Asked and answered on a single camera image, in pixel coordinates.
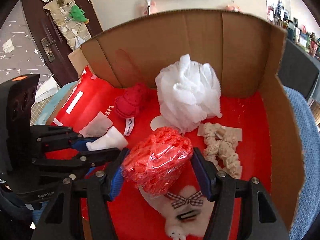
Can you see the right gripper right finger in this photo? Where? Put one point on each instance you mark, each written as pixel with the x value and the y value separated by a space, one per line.
pixel 202 174

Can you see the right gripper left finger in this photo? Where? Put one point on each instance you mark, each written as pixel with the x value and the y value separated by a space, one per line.
pixel 62 218

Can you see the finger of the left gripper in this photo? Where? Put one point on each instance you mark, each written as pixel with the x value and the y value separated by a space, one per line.
pixel 82 162
pixel 53 138

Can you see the white cloth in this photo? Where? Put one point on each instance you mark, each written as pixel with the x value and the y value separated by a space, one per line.
pixel 112 139

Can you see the red foam net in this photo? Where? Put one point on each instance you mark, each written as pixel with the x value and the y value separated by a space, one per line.
pixel 155 163

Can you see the red knitted towel plush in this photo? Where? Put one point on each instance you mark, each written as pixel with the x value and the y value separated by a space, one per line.
pixel 130 104

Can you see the white rabbit hair clip card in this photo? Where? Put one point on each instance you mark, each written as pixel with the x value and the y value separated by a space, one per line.
pixel 186 213

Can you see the beige scrunchie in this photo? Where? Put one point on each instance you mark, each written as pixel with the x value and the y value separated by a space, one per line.
pixel 221 143

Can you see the white mesh bath pouf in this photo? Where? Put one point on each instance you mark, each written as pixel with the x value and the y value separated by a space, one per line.
pixel 188 93

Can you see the white mesh sachet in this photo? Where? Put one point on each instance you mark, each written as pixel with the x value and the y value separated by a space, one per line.
pixel 97 127

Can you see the blue knitted blanket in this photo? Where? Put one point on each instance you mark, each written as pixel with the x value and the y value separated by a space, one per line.
pixel 308 200

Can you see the beige hanging organizer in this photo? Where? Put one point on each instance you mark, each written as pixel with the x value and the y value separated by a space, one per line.
pixel 75 33

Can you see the green plush toy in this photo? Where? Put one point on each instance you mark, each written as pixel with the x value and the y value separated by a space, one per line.
pixel 78 14

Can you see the cardboard box tray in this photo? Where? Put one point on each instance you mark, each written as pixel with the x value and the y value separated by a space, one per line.
pixel 244 51

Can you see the table with blue cloth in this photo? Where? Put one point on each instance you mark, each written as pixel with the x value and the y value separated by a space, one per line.
pixel 298 69

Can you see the pink plush toy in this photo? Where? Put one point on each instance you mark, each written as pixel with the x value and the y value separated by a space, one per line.
pixel 233 8

